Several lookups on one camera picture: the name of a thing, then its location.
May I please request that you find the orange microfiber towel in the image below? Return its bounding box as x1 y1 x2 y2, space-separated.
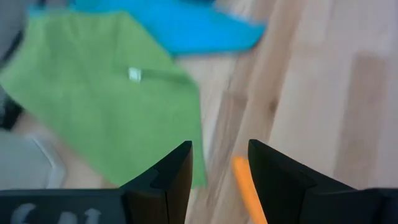
231 155 269 224

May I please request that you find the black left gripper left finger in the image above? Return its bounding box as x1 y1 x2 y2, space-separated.
0 140 193 224

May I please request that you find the large green microfiber towel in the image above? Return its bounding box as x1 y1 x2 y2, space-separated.
0 11 208 189

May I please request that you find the light blue microfiber towel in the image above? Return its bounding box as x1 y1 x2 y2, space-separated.
29 0 267 57

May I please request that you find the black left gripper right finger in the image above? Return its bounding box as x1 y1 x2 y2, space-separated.
248 139 398 224

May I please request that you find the white hexagonal plant pot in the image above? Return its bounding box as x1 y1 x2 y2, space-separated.
0 129 67 190

